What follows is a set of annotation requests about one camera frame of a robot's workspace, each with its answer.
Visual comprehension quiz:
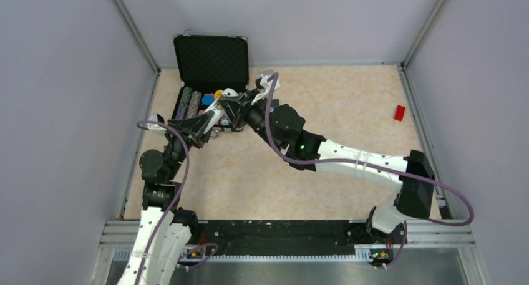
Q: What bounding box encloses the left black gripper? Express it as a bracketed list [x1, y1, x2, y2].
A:
[163, 110, 218, 180]

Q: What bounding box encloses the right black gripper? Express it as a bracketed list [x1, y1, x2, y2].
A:
[219, 88, 283, 152]

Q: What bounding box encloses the white remote control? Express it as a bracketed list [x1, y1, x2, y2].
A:
[202, 88, 239, 131]

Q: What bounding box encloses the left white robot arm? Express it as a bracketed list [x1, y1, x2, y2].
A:
[118, 111, 218, 284]

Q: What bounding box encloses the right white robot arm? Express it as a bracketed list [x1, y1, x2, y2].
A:
[219, 96, 435, 243]

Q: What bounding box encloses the yellow poker chip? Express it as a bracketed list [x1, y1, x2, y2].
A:
[214, 90, 223, 99]

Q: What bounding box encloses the blue poker chip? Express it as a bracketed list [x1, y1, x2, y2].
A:
[201, 94, 215, 105]

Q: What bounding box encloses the black poker chip case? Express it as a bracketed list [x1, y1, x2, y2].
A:
[172, 34, 250, 120]

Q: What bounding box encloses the red lego brick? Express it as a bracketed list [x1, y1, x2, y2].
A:
[393, 105, 406, 122]

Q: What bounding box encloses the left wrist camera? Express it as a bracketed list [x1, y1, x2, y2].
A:
[145, 113, 167, 135]

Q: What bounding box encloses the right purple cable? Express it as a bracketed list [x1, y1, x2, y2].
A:
[264, 72, 475, 269]

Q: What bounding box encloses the purple cable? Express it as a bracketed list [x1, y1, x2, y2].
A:
[134, 120, 220, 285]
[264, 72, 475, 269]

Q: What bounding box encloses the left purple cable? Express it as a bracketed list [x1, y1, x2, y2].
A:
[134, 120, 220, 285]

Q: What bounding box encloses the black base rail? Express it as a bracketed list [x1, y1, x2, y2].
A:
[101, 219, 418, 264]

